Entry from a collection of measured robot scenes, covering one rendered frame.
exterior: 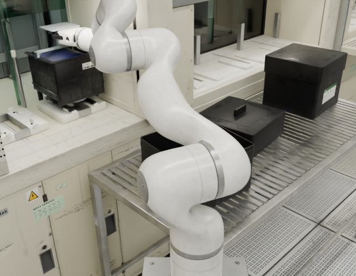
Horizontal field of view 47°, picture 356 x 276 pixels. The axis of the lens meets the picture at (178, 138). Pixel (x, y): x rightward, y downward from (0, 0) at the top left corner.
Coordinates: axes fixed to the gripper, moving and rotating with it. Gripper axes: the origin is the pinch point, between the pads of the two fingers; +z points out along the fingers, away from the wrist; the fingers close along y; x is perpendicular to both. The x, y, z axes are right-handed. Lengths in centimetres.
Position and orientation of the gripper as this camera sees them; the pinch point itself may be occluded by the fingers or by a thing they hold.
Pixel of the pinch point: (61, 31)
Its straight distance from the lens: 171.2
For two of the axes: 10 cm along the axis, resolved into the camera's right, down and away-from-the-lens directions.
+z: -7.0, -3.3, 6.3
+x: -0.1, -8.8, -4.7
